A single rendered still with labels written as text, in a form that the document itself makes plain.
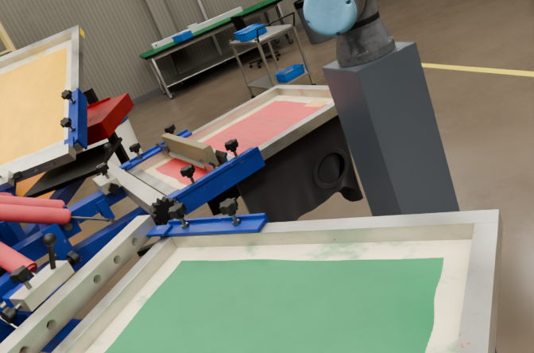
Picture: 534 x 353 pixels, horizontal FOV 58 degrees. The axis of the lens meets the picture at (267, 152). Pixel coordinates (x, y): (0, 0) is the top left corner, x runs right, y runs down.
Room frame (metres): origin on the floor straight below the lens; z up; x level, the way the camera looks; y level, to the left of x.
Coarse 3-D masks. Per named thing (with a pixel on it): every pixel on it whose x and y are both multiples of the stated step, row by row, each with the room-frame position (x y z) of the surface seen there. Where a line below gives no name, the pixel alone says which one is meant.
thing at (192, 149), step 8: (168, 136) 1.76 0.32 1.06; (176, 136) 1.72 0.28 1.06; (168, 144) 1.77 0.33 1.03; (176, 144) 1.68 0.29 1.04; (184, 144) 1.60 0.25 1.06; (192, 144) 1.54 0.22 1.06; (200, 144) 1.51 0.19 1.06; (176, 152) 1.72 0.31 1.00; (184, 152) 1.63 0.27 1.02; (192, 152) 1.55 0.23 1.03; (200, 152) 1.48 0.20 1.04; (208, 152) 1.45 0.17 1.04; (208, 160) 1.45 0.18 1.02; (216, 160) 1.46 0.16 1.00
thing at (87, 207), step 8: (96, 192) 1.51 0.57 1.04; (112, 192) 1.48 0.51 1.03; (120, 192) 1.49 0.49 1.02; (80, 200) 1.49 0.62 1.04; (88, 200) 1.46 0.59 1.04; (96, 200) 1.46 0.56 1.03; (112, 200) 1.48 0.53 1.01; (72, 208) 1.45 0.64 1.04; (80, 208) 1.44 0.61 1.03; (88, 208) 1.45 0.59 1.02; (96, 208) 1.46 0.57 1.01; (88, 216) 1.44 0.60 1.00
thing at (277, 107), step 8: (272, 104) 2.00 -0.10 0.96; (280, 104) 1.96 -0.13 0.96; (288, 104) 1.91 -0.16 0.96; (296, 104) 1.86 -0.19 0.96; (256, 112) 1.98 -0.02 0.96; (264, 112) 1.94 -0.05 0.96; (272, 112) 1.89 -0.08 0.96; (280, 112) 1.85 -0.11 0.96; (248, 120) 1.92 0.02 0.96; (232, 128) 1.90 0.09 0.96; (216, 136) 1.88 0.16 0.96; (208, 144) 1.82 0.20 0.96; (216, 144) 1.78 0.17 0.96; (224, 144) 1.74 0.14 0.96; (176, 160) 1.78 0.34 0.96; (160, 168) 1.77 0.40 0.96; (168, 168) 1.73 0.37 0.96; (176, 168) 1.69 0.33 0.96
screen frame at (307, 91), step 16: (256, 96) 2.10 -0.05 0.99; (272, 96) 2.09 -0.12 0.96; (304, 96) 1.92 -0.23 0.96; (320, 96) 1.82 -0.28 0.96; (240, 112) 2.02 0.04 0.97; (320, 112) 1.55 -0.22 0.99; (336, 112) 1.57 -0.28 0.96; (208, 128) 1.95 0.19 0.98; (288, 128) 1.52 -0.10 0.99; (304, 128) 1.51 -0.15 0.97; (272, 144) 1.45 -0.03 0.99; (288, 144) 1.47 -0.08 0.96; (160, 160) 1.85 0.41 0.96; (144, 176) 1.63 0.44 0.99; (160, 192) 1.44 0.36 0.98
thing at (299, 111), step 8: (304, 104) 1.82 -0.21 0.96; (288, 112) 1.80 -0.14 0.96; (296, 112) 1.76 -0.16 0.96; (304, 112) 1.72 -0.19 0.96; (312, 112) 1.69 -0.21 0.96; (232, 152) 1.62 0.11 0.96; (240, 152) 1.58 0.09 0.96; (200, 168) 1.59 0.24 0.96; (176, 176) 1.60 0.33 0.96; (184, 176) 1.57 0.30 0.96; (192, 176) 1.54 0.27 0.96; (200, 176) 1.51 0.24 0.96
